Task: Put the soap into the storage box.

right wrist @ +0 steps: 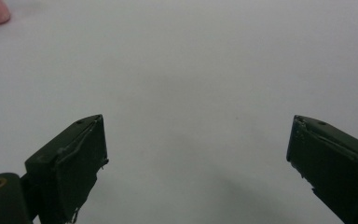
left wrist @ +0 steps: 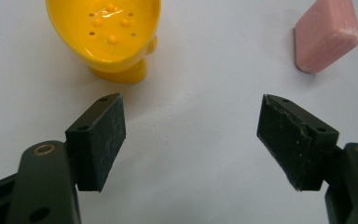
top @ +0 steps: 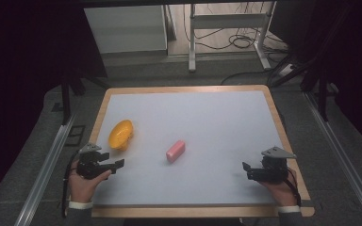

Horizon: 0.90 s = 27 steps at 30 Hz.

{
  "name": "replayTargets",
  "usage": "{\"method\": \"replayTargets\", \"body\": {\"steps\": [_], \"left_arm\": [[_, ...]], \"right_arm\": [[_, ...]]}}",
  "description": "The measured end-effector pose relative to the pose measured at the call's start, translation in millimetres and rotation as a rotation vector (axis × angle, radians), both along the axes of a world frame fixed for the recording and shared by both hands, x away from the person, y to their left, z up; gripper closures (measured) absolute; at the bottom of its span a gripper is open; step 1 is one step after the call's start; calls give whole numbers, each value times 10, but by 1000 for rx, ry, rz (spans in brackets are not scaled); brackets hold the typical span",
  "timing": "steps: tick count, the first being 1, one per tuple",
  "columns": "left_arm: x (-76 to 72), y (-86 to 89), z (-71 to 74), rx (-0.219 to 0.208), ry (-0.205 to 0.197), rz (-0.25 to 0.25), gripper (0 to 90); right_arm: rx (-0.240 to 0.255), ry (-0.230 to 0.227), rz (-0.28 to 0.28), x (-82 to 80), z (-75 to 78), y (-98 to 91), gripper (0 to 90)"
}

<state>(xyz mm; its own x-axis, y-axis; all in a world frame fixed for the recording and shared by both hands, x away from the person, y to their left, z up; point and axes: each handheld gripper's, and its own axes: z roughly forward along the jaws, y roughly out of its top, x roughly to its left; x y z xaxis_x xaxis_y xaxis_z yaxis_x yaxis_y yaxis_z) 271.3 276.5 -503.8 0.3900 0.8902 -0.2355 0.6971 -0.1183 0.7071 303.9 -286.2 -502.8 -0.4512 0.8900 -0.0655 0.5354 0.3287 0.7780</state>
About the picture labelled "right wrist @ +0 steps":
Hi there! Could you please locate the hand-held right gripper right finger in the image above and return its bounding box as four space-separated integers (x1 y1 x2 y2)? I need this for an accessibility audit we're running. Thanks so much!
285 114 358 224

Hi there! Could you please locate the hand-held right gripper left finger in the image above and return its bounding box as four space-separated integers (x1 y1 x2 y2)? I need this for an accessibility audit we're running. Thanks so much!
23 114 110 224

